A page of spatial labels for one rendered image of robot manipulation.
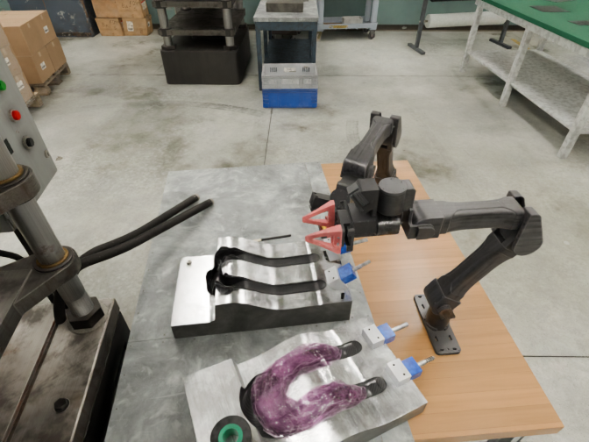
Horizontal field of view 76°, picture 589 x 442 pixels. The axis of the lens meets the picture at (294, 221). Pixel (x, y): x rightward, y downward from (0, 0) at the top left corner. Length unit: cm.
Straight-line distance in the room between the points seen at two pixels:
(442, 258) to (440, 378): 45
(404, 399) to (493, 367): 30
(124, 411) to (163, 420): 10
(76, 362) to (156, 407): 28
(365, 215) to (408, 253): 60
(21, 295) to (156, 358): 35
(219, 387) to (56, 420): 42
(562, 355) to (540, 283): 48
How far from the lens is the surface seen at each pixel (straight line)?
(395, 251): 137
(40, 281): 110
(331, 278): 108
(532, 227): 95
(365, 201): 77
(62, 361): 125
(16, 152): 126
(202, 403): 92
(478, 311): 128
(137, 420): 107
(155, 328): 119
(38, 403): 122
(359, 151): 108
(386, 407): 98
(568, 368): 238
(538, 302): 259
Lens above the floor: 173
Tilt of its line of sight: 40 degrees down
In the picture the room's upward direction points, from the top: straight up
